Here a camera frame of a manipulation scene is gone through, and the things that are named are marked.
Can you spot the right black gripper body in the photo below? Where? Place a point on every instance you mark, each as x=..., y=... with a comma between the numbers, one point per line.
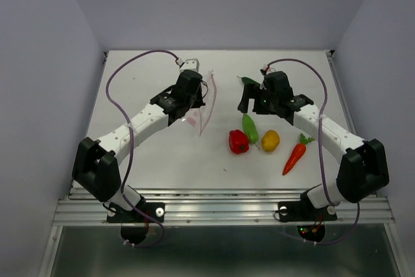
x=264, y=102

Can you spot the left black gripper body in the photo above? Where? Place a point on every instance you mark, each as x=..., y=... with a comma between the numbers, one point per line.
x=195, y=100

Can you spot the clear zip top bag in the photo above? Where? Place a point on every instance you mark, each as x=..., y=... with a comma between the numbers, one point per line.
x=197, y=119

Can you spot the light green toy gourd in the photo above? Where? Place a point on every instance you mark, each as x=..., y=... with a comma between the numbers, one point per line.
x=249, y=129

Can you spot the red toy bell pepper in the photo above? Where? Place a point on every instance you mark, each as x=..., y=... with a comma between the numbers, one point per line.
x=238, y=142

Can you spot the dark green toy cucumber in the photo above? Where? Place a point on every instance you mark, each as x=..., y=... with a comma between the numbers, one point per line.
x=248, y=81

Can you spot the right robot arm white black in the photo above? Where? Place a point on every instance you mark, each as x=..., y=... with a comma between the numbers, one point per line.
x=363, y=168

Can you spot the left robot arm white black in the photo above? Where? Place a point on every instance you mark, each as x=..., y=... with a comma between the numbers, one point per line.
x=96, y=166

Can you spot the yellow toy potato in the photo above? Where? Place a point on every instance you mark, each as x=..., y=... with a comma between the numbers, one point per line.
x=270, y=141

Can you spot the orange toy carrot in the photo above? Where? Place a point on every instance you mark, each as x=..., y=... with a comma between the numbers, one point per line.
x=297, y=153

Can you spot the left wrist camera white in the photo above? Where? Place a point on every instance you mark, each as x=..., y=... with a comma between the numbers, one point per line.
x=192, y=64

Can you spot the aluminium frame rail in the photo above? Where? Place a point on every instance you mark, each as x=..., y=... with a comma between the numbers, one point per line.
x=216, y=207

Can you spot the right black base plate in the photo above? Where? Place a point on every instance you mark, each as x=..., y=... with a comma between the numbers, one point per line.
x=298, y=207

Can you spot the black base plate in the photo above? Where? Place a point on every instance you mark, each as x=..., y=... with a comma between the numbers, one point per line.
x=298, y=207
x=119, y=211

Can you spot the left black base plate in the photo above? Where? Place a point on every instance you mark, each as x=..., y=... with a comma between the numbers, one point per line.
x=119, y=211

